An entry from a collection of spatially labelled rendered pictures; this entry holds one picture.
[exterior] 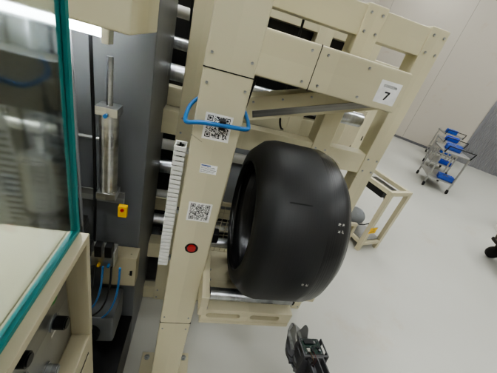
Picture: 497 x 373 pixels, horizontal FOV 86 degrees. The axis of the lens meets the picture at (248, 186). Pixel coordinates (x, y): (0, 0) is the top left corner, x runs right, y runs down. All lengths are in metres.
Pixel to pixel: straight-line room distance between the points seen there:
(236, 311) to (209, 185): 0.51
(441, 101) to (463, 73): 0.97
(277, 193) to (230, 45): 0.39
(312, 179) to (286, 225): 0.17
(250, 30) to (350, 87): 0.51
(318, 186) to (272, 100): 0.49
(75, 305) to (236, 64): 0.74
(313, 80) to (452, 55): 10.78
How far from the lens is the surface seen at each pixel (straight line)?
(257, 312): 1.13
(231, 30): 0.72
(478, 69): 11.71
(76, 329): 0.98
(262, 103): 1.16
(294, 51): 1.01
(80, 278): 0.80
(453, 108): 11.67
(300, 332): 0.94
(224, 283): 1.25
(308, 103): 1.21
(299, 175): 0.80
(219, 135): 0.76
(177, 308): 1.25
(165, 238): 0.98
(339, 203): 0.83
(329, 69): 1.06
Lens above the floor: 1.74
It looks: 28 degrees down
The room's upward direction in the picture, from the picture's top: 17 degrees clockwise
